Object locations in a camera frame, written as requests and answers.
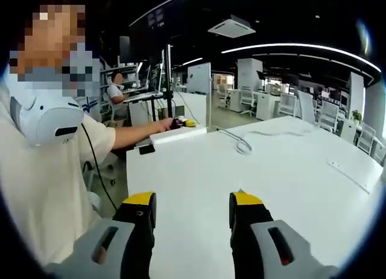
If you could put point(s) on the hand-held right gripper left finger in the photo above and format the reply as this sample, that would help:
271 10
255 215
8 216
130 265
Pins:
135 230

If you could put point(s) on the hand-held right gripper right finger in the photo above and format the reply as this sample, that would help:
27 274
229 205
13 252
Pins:
250 230

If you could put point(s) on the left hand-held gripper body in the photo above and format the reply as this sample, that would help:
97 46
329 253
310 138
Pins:
176 124

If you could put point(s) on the white power strip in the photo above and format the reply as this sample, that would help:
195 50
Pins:
178 135

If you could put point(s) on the short ceiling light strip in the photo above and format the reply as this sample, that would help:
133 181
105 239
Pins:
193 61

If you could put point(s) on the person's left hand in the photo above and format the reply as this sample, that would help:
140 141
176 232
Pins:
166 126

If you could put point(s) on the white partition board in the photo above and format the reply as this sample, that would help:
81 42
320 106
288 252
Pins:
199 78

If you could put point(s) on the white table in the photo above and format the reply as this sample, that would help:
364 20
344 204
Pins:
211 170

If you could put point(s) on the white swivel chair base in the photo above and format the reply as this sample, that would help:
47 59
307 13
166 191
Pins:
102 173

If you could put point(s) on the row of white office desks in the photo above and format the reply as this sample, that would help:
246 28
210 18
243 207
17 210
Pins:
268 105

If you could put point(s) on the white metal shelf rack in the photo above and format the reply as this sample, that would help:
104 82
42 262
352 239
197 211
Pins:
105 79

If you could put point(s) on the dark desk monitor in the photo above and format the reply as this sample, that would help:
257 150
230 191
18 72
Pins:
126 49

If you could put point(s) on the person in beige shirt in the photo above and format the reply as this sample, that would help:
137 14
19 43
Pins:
45 185

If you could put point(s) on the white ceiling air conditioner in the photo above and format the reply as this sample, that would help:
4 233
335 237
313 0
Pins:
231 26

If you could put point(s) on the black hanging display screen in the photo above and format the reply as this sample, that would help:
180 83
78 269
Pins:
150 16

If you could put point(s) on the white slanted panel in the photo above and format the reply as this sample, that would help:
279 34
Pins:
306 105

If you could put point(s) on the white VR headset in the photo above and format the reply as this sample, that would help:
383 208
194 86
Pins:
45 119

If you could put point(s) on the green potted plant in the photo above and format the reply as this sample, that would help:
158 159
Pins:
356 116

